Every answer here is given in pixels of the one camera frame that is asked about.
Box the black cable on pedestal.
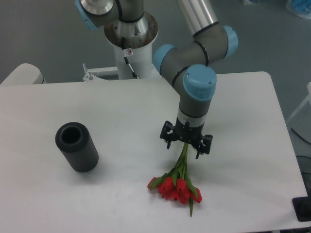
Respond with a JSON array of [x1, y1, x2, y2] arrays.
[[123, 56, 139, 80]]

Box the white frame at right edge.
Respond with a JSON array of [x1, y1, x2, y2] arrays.
[[285, 83, 311, 124]]

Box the white pedestal base brackets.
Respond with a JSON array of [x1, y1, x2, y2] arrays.
[[82, 63, 161, 82]]

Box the white chair backrest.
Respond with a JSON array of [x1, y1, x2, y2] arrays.
[[0, 63, 47, 86]]

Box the black device at table corner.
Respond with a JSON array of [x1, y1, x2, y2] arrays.
[[292, 197, 311, 222]]

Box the black cable on floor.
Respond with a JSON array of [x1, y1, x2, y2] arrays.
[[291, 128, 311, 144]]

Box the red tulip bouquet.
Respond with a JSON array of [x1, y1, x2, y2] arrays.
[[147, 143, 203, 216]]

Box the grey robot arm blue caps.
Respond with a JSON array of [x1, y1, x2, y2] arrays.
[[75, 0, 238, 154]]

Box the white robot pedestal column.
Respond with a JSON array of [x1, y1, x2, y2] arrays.
[[104, 12, 158, 67]]

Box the black ribbed cylindrical vase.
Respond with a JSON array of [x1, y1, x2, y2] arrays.
[[55, 122, 99, 173]]

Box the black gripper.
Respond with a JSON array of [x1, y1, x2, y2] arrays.
[[160, 118, 213, 159]]

